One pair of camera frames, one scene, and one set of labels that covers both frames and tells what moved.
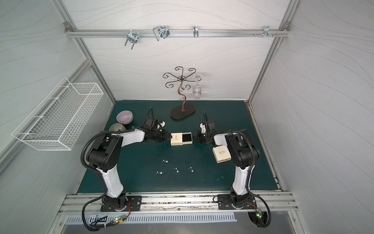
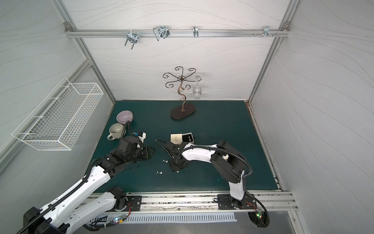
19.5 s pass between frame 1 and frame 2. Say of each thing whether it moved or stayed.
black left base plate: stayed
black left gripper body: moved
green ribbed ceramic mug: stayed
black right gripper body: moved
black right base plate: stayed
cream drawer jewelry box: stayed
